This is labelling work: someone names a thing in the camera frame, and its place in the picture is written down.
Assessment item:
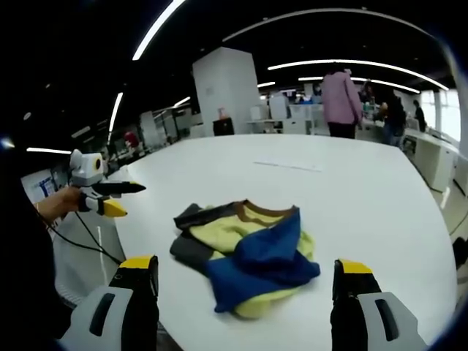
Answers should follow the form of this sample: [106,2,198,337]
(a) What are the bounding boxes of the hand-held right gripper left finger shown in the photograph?
[58,254,161,351]

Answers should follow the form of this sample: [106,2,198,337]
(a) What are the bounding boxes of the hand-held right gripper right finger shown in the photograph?
[330,258,429,351]

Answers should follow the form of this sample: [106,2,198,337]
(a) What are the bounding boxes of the yellow blue grey garment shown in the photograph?
[169,199,322,320]

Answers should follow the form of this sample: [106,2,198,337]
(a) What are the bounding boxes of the person's left hand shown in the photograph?
[37,185,88,222]

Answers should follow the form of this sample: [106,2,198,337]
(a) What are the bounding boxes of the person's dark sleeve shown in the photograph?
[0,171,72,351]

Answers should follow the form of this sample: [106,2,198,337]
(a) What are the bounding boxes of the black box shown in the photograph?
[212,117,235,137]

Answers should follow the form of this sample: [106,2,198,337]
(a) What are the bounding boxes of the white square pillar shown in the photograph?
[192,46,263,137]

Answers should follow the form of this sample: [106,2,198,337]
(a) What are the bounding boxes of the white side desk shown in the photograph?
[401,128,462,193]

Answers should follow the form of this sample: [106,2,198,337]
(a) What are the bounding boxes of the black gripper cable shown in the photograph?
[43,211,124,265]

